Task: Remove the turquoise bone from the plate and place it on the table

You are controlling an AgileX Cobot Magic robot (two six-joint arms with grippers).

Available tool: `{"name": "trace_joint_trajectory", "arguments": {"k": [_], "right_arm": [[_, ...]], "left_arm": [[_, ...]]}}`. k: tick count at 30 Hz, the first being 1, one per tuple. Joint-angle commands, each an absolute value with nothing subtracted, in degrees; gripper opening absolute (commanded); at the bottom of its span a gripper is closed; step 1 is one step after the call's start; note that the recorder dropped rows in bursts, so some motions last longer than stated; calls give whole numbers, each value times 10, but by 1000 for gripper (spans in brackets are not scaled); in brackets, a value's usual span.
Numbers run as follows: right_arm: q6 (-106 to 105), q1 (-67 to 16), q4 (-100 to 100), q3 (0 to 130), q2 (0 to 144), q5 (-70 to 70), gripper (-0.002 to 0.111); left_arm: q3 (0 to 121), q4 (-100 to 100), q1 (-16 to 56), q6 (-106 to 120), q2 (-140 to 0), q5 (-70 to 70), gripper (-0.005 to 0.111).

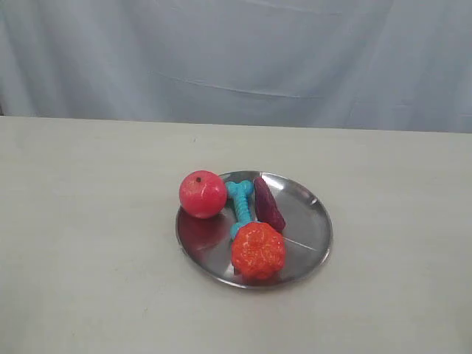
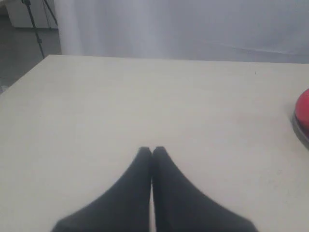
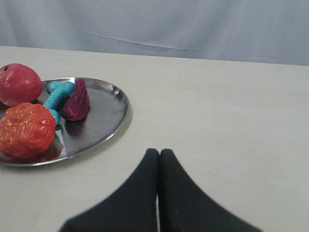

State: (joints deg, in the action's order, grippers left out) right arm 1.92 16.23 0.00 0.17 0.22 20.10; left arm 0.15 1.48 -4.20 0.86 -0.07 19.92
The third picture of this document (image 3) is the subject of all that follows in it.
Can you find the light blue backdrop cloth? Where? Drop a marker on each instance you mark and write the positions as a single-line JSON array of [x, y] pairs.
[[270, 31]]

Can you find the teal toy bone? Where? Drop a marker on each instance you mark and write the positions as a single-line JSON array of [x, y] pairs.
[[58, 93]]

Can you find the red toy apple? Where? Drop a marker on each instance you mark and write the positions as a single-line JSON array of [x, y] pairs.
[[19, 84]]

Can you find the orange toy pumpkin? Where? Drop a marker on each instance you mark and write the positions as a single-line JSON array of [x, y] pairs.
[[26, 130]]

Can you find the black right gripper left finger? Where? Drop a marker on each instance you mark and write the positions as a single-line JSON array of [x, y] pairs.
[[131, 208]]

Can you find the purple toy sweet potato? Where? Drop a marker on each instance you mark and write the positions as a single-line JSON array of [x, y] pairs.
[[77, 106]]

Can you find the round steel plate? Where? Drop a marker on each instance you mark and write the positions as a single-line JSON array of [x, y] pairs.
[[109, 112]]

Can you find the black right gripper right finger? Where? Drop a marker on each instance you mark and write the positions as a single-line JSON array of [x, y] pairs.
[[185, 207]]

